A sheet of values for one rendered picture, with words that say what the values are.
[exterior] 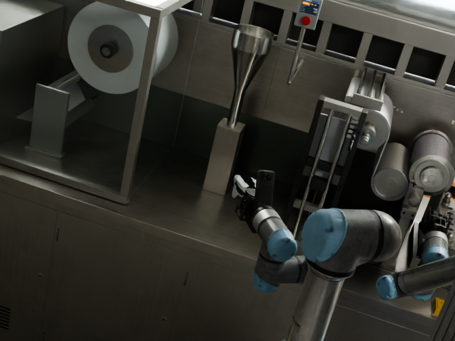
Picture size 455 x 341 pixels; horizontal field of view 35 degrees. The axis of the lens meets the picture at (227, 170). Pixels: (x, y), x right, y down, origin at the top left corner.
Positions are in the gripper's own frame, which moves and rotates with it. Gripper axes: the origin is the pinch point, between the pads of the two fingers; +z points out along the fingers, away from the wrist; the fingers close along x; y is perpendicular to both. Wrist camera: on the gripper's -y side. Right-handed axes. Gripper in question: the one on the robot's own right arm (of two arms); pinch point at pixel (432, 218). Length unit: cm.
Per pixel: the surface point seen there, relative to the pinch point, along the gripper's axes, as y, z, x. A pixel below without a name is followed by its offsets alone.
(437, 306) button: -16.6, -28.1, -7.1
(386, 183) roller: 8.4, -2.5, 19.0
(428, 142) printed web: 21.7, 12.8, 8.9
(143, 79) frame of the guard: 28, -26, 104
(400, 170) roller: 14.3, -2.2, 16.2
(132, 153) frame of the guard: 1, -25, 103
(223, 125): 8, 5, 81
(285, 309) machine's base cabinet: -36, -29, 39
